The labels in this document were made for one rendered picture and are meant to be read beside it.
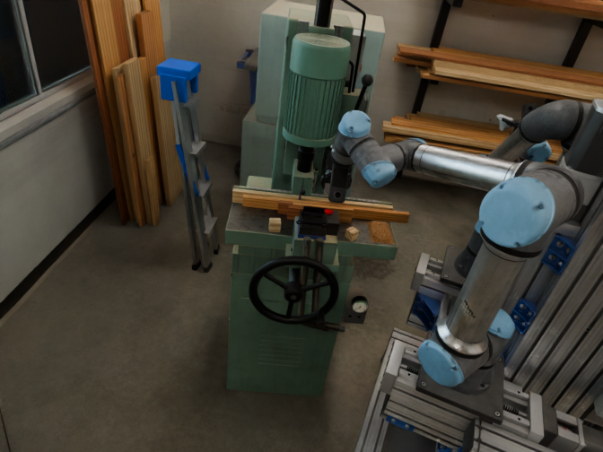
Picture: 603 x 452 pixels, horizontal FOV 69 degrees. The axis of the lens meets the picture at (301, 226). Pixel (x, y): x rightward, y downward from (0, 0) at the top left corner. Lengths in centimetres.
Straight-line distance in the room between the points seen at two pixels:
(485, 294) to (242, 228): 85
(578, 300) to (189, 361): 164
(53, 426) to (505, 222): 187
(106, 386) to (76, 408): 14
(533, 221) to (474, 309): 25
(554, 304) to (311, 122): 84
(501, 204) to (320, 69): 69
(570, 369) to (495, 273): 62
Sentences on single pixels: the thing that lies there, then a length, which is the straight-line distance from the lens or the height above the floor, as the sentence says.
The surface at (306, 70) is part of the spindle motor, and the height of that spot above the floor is 143.
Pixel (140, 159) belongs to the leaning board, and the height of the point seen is 48.
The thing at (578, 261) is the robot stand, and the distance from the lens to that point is 127.
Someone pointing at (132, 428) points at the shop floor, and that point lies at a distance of 210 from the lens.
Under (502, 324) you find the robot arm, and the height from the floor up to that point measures 105.
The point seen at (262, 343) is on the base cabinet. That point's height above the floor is 34.
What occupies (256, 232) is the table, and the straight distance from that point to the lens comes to 149.
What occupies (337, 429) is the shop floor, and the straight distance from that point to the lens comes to 211.
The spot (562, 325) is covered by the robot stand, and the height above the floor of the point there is 99.
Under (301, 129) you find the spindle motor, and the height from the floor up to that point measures 125.
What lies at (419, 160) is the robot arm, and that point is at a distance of 114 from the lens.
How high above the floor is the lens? 178
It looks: 35 degrees down
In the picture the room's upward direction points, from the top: 9 degrees clockwise
